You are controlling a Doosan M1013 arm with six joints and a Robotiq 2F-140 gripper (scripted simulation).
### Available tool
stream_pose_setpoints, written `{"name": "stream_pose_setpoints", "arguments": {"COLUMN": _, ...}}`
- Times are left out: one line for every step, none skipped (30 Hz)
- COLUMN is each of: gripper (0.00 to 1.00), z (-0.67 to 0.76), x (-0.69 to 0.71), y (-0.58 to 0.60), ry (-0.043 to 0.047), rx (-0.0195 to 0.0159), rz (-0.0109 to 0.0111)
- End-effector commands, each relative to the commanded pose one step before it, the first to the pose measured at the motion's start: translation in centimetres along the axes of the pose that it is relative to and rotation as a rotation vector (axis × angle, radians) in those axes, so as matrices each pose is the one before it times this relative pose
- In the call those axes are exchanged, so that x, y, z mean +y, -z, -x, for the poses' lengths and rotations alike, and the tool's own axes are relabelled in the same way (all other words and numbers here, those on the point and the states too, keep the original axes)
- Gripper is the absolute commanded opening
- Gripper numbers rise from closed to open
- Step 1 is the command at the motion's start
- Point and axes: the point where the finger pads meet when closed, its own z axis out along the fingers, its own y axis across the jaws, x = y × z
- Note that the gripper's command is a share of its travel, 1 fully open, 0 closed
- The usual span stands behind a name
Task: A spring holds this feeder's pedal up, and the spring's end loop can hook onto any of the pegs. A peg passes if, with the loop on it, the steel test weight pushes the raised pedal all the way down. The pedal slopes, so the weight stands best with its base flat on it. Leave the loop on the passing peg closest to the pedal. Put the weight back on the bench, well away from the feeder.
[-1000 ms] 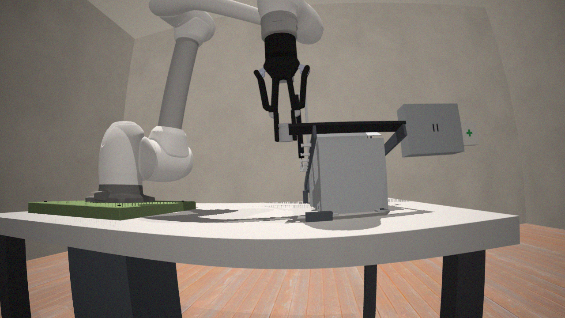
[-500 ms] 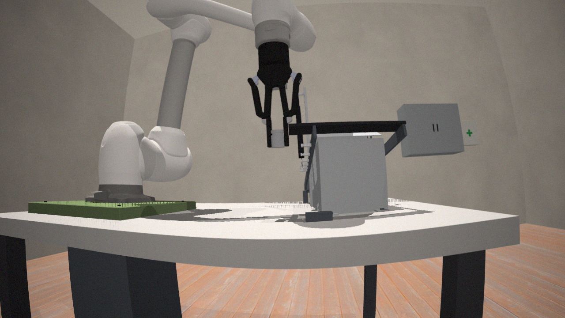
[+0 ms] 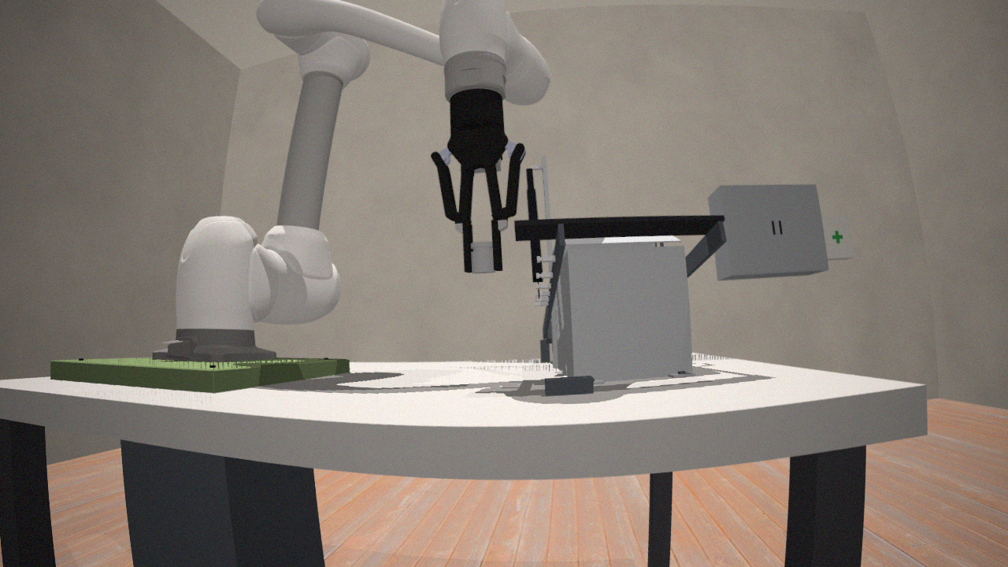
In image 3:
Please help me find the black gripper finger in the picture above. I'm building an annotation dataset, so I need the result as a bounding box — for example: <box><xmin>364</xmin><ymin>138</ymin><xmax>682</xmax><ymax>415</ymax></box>
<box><xmin>480</xmin><ymin>139</ymin><xmax>526</xmax><ymax>271</ymax></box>
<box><xmin>431</xmin><ymin>141</ymin><xmax>474</xmax><ymax>272</ymax></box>

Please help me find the grey cylinder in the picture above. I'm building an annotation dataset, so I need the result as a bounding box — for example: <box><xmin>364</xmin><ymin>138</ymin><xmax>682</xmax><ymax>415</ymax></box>
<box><xmin>471</xmin><ymin>242</ymin><xmax>495</xmax><ymax>273</ymax></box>

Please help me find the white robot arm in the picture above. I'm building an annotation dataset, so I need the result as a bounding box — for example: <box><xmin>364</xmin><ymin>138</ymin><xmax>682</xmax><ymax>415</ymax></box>
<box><xmin>153</xmin><ymin>0</ymin><xmax>550</xmax><ymax>362</ymax></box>

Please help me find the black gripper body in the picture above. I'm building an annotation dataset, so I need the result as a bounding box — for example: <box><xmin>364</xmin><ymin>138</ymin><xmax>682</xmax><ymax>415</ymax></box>
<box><xmin>447</xmin><ymin>88</ymin><xmax>509</xmax><ymax>171</ymax></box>

